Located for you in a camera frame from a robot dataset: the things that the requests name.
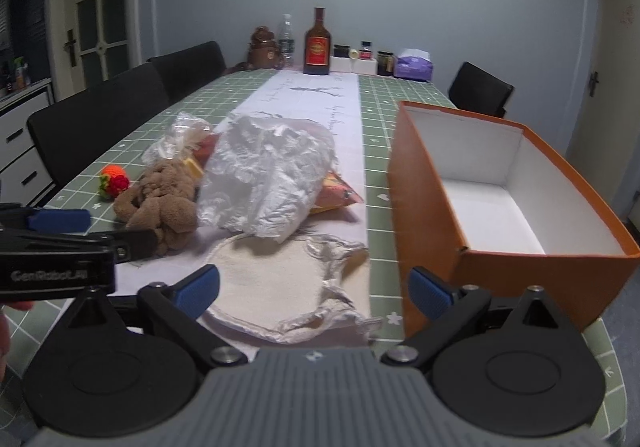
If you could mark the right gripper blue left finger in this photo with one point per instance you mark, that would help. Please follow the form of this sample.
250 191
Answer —
192 294

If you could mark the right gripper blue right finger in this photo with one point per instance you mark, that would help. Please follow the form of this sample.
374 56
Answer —
453 313

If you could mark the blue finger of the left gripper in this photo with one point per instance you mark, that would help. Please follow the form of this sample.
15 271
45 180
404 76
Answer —
44 220

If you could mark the brown plush toy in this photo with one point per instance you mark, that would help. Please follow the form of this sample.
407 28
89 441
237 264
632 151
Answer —
162 200

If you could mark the white plastic bag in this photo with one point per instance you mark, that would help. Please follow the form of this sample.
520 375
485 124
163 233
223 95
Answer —
265 175

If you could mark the orange snack packet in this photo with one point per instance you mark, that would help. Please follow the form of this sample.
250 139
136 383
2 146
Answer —
335 194

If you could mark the maroon sponge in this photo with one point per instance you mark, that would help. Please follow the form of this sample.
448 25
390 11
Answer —
205 148

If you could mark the person's hand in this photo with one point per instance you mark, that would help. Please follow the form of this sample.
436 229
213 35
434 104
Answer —
5 334

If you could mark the white drawer cabinet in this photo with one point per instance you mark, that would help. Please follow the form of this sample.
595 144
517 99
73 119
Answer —
24 179

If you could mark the black chair near left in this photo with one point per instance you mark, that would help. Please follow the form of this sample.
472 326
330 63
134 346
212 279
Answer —
72 133

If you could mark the black chair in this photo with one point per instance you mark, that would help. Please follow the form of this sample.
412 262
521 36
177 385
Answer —
72 133
473 89
184 72

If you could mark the crocheted orange red strawberry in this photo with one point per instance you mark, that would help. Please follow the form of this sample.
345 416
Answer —
113 181

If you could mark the beige round cloth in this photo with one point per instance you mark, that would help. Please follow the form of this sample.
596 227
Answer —
308 288

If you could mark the green grid tablecloth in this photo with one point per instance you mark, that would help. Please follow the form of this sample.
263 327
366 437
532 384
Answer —
526 378

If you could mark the orange cardboard box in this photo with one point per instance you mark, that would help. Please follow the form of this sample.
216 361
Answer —
484 201

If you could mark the clear plastic bag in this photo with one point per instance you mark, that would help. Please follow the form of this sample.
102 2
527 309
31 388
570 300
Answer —
183 136

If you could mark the black chair right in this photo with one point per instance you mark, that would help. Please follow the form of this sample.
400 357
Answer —
473 89

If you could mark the black chair far left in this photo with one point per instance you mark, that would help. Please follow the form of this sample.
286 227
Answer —
184 72

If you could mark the glass pane door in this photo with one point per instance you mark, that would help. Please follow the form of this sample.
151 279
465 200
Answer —
91 41

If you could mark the right side door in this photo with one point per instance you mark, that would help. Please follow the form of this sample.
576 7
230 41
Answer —
607 131

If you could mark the white table runner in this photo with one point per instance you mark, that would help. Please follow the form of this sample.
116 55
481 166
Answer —
236 197

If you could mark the purple tissue pack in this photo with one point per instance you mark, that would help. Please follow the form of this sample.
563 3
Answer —
414 64

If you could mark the dark glass jar right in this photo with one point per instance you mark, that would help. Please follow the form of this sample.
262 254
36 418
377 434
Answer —
386 64

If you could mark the brown bear bottle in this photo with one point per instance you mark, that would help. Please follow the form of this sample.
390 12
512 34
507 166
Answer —
263 52

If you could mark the white small box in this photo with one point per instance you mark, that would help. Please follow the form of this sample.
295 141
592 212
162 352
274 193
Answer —
346 65

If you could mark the clear water bottle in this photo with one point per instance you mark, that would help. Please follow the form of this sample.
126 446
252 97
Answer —
286 41

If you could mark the brown liquor bottle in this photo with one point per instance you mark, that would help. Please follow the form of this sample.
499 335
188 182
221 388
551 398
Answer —
317 46

